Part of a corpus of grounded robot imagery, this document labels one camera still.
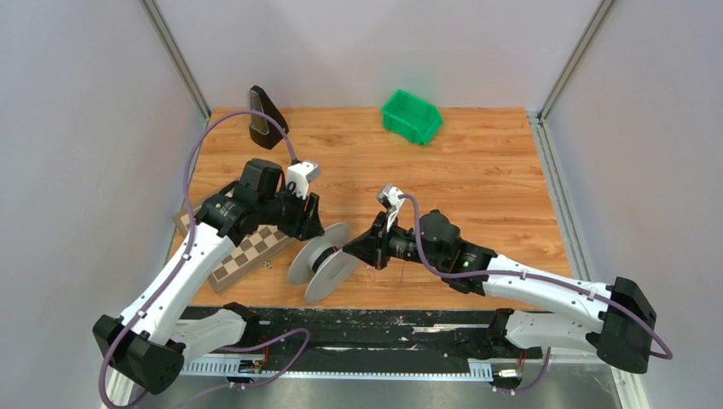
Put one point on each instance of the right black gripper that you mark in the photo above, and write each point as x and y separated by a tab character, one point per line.
372	247

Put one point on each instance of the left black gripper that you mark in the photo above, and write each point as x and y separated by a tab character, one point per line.
306	224

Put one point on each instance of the grey perforated cable spool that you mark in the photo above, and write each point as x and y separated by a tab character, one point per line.
322	265

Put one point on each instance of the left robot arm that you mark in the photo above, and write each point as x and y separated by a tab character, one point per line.
145	342

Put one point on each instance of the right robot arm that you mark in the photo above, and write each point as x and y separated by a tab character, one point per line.
614	321

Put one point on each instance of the wooden chessboard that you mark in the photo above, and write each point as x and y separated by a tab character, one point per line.
263	245

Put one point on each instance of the black metronome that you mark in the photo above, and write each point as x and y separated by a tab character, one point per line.
262	132

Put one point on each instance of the green plastic bin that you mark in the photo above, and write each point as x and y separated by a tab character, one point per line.
411	117

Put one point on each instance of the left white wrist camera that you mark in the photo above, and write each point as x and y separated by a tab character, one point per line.
299	177

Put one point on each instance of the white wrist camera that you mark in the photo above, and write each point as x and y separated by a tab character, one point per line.
299	177
390	196

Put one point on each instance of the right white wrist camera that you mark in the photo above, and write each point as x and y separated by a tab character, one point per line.
390	196

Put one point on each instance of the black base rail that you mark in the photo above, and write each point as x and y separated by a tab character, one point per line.
379	340

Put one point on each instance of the left aluminium frame post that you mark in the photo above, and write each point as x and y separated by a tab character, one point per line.
166	37

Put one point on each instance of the aluminium frame post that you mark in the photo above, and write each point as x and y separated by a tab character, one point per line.
166	37
587	38

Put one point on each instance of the right aluminium frame post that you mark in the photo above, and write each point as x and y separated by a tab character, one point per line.
587	38

